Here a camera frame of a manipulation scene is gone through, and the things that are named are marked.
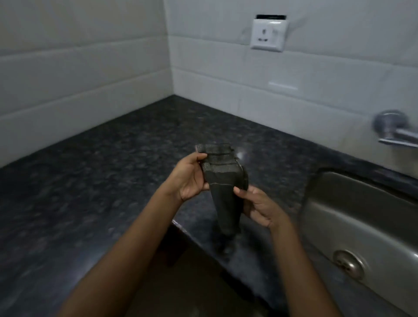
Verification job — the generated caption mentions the black speckled granite countertop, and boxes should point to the black speckled granite countertop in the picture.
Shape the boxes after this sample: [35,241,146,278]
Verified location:
[0,94,418,317]

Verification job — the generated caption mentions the round metal sink drain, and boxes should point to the round metal sink drain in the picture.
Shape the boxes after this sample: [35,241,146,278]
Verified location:
[332,250,366,281]

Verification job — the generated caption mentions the person's right hand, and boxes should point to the person's right hand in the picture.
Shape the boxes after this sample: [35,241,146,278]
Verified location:
[233,186,292,230]

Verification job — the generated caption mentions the stainless steel sink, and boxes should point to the stainless steel sink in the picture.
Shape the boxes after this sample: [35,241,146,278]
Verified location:
[299,169,418,317]

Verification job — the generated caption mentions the dark grey cleaning cloth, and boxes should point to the dark grey cleaning cloth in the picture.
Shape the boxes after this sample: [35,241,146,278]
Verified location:
[195,143,249,237]

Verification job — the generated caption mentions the chrome wall faucet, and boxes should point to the chrome wall faucet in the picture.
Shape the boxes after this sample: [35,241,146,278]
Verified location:
[372,110,418,148]

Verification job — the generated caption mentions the white wall socket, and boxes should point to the white wall socket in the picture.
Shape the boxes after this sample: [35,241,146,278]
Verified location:
[250,14,289,53]

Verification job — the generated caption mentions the person's right forearm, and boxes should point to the person's right forearm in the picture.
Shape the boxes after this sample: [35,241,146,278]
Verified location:
[269,217,344,317]

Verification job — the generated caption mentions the person's left hand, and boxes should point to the person's left hand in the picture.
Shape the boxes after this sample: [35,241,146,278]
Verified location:
[166,152,210,203]

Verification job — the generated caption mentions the person's left forearm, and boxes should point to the person's left forearm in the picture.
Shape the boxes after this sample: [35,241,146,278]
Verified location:
[57,186,183,317]

